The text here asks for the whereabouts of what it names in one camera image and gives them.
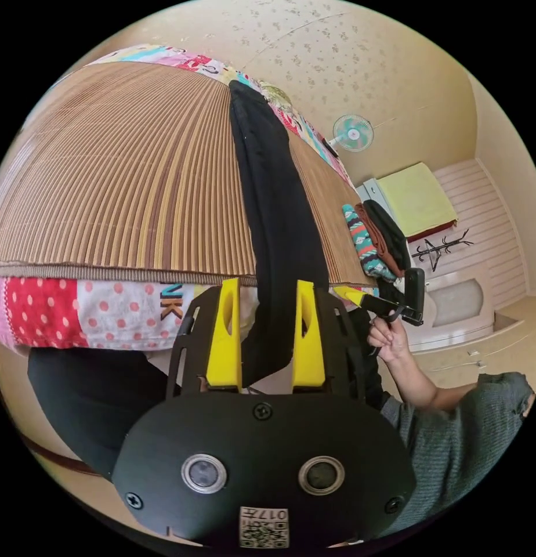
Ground wall fan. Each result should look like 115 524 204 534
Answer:
328 114 376 153

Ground bed with striped woven mat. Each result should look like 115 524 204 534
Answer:
0 42 378 354

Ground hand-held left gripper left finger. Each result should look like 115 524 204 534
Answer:
205 277 243 389

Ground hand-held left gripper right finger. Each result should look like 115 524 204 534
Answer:
291 280 327 389

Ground cabinet with yellow cloth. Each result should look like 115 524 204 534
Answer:
356 161 459 244

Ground person's right hand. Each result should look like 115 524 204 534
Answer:
367 316 411 366

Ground white dressing table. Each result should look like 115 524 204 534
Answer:
407 261 526 349

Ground person's right forearm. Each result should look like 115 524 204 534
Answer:
383 351 484 413

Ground black long pants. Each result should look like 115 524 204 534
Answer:
227 79 335 386

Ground black coat rack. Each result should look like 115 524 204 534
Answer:
411 227 475 273

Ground pile of clothes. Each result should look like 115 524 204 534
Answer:
341 199 412 281

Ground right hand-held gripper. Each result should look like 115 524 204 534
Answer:
335 285 409 326

